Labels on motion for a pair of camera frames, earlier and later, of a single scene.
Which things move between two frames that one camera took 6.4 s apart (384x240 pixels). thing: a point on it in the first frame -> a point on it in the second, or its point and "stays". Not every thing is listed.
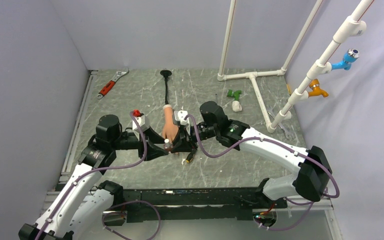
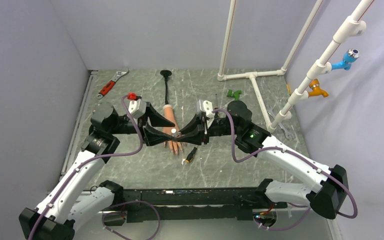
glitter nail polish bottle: x=167 y=144 -> x=174 y=133
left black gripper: x=153 y=151 -> x=152 y=136
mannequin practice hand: x=169 y=130 stays
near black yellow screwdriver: x=189 y=157 stays
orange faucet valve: x=314 y=84 stays
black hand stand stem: x=166 y=73 stays
